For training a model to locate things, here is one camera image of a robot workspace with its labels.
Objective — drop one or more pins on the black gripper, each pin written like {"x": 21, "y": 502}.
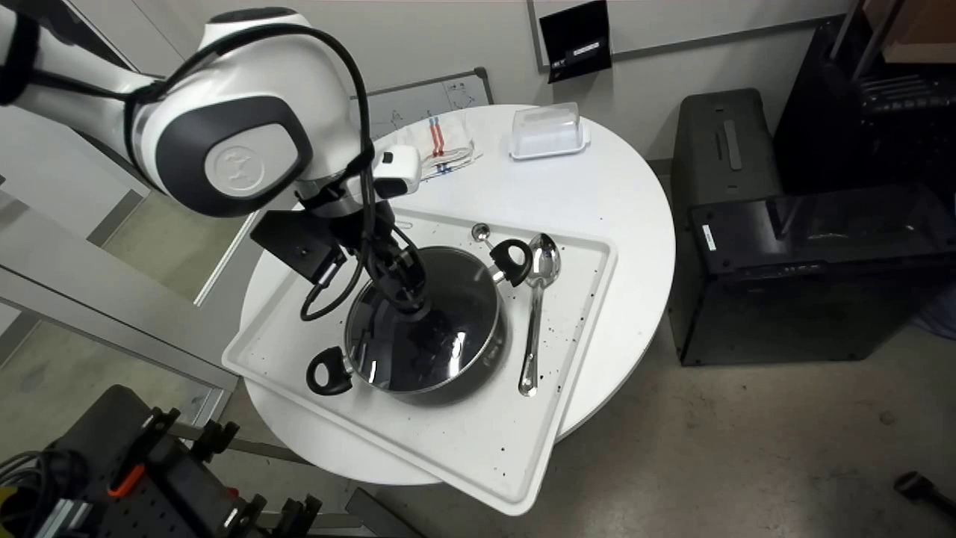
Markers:
{"x": 298, "y": 244}

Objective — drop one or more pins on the glass lid with black knob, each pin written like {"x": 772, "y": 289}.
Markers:
{"x": 457, "y": 308}

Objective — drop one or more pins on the small round metal spoon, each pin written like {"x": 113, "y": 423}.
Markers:
{"x": 482, "y": 235}

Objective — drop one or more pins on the large silver serving spoon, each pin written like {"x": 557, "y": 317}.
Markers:
{"x": 531, "y": 317}

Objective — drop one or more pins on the folded white red-striped towel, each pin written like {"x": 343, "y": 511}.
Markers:
{"x": 448, "y": 138}

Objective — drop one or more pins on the white plastic tray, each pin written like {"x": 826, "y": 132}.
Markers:
{"x": 467, "y": 437}

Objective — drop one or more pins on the small leaning whiteboard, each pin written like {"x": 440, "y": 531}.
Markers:
{"x": 437, "y": 99}

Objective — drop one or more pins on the clear plastic lidded container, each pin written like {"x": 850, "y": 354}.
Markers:
{"x": 548, "y": 132}

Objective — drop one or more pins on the black marker holder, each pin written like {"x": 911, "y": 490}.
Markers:
{"x": 575, "y": 39}

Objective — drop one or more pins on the black equipment cart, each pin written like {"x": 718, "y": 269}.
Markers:
{"x": 121, "y": 478}

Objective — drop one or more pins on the tall black cabinet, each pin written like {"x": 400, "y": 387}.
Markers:
{"x": 876, "y": 121}

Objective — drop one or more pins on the brown wooden box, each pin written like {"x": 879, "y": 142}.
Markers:
{"x": 921, "y": 30}

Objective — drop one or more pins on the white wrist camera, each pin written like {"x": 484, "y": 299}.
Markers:
{"x": 394, "y": 168}

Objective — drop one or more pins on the large wall whiteboard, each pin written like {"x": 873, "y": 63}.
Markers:
{"x": 718, "y": 18}

